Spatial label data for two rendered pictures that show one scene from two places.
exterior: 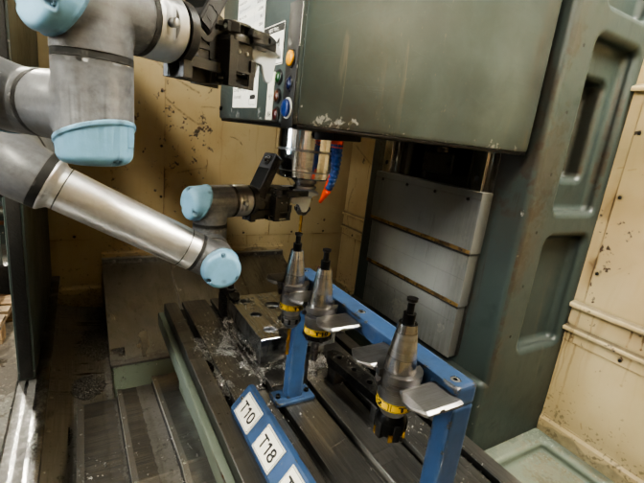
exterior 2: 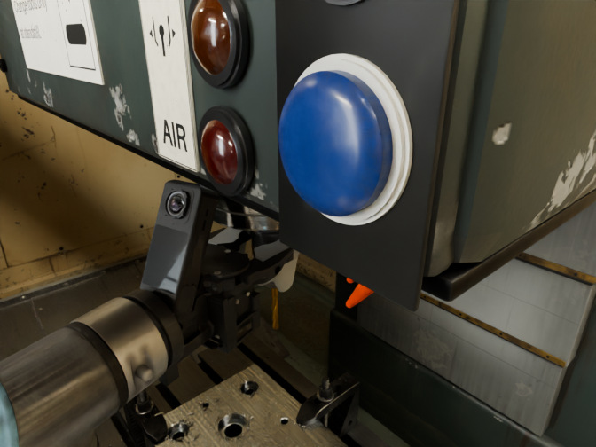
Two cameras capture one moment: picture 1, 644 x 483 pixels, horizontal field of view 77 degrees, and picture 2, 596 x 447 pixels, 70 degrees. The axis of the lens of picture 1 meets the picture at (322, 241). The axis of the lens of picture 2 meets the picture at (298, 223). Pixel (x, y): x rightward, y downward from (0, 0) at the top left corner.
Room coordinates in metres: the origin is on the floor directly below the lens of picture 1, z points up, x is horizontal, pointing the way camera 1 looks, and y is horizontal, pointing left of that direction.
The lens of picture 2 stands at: (0.65, 0.11, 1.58)
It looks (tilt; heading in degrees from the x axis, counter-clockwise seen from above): 24 degrees down; 350
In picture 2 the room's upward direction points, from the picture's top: straight up
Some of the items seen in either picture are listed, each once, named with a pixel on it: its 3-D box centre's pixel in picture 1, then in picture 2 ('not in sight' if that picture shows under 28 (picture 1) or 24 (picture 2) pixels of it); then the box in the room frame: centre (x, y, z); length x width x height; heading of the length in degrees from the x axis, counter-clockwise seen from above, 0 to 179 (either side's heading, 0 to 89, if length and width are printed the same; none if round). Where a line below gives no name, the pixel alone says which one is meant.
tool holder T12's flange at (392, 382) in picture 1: (399, 375); not in sight; (0.50, -0.13, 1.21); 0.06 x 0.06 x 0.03
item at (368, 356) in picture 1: (374, 355); not in sight; (0.54, -0.10, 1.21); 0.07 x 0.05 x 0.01; 122
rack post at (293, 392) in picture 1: (297, 342); not in sight; (0.85, 0.03, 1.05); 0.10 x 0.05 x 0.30; 122
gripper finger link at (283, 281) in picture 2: (305, 200); (285, 266); (1.06, 0.06, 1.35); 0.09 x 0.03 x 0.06; 125
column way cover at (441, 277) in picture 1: (413, 256); (452, 268); (1.33, -0.31, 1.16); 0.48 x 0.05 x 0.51; 32
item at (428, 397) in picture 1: (426, 399); not in sight; (0.45, -0.15, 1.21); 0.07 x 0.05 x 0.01; 122
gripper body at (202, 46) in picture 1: (209, 49); not in sight; (0.58, 0.18, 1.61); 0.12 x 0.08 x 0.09; 152
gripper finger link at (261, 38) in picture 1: (252, 40); not in sight; (0.62, 0.13, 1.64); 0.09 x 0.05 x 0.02; 152
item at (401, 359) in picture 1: (403, 345); not in sight; (0.50, -0.13, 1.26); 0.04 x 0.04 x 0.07
